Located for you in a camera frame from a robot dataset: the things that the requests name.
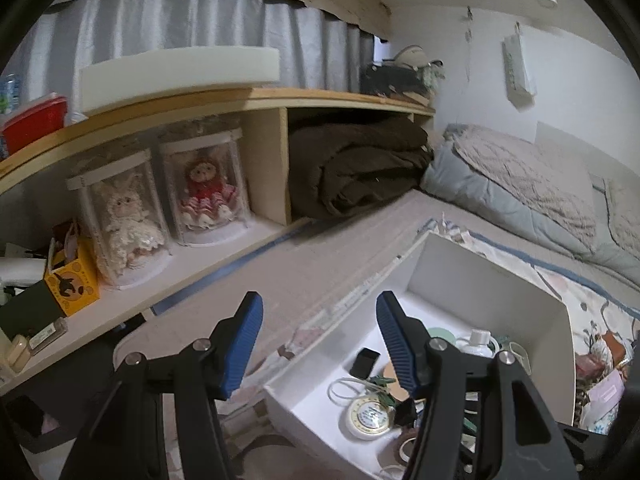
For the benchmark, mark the grey curtain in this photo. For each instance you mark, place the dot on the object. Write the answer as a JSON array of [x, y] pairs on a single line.
[[317, 50]]

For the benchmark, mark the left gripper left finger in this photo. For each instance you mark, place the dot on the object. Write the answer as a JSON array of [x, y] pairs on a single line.
[[124, 437]]

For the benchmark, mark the brown leather wallet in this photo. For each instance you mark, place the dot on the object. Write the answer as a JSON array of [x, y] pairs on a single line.
[[617, 349]]

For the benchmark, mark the black yellow round tin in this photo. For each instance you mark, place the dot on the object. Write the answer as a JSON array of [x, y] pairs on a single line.
[[366, 418]]

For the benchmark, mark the white foam board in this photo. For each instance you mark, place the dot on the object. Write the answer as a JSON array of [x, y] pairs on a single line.
[[148, 75]]

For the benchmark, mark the grey folded duvet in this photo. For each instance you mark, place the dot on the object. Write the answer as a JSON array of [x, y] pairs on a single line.
[[452, 179]]

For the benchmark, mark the red plastic container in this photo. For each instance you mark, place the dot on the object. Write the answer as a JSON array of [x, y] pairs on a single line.
[[34, 120]]

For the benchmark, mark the yellow cartoon box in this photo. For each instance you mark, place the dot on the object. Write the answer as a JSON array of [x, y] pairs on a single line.
[[71, 274]]

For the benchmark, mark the beige pillow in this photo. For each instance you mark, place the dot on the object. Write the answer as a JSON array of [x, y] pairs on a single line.
[[548, 180], [623, 216]]

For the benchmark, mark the white plastic bottle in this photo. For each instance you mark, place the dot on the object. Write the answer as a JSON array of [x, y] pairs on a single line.
[[479, 343]]

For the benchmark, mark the dark red small box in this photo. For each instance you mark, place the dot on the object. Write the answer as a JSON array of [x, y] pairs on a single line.
[[588, 367]]

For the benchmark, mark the wooden bedside shelf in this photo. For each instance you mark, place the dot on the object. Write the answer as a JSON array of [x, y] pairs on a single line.
[[264, 115]]

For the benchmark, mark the mint green round tin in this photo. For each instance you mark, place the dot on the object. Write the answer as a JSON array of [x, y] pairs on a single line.
[[442, 333]]

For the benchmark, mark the white cardboard box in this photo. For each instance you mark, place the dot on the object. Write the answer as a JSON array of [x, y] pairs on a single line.
[[488, 355]]

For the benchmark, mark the black bag on shelf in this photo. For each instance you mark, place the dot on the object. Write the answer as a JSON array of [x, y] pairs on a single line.
[[388, 80]]

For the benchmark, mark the round wooden lid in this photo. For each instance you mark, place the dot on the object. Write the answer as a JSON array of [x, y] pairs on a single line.
[[393, 386]]

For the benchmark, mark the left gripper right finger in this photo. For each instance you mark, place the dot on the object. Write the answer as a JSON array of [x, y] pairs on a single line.
[[483, 418]]

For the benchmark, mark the left beige pillow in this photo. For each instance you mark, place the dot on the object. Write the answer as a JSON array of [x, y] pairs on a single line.
[[548, 180]]

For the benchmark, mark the pink card booklet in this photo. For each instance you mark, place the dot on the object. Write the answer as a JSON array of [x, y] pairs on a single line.
[[603, 397]]

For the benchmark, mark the cartoon print blanket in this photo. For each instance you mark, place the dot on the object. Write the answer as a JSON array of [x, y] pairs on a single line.
[[590, 319]]

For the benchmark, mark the white cap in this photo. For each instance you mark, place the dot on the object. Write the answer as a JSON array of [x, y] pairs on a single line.
[[415, 57]]

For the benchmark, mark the brown tape roll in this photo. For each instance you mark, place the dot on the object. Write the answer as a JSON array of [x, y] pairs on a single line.
[[404, 448]]

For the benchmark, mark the white dress doll case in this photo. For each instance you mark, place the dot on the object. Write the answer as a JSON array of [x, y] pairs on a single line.
[[121, 209]]

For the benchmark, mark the dark brown folded blanket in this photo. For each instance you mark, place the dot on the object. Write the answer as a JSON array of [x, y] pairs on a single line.
[[339, 170]]

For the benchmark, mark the floral fabric pouch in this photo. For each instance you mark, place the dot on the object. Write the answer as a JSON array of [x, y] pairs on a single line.
[[601, 425]]

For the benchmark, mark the right beige pillow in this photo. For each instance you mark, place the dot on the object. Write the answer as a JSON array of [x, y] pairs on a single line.
[[623, 216]]

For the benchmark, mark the red dress doll case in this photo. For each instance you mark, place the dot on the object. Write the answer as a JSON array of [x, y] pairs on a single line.
[[205, 183]]

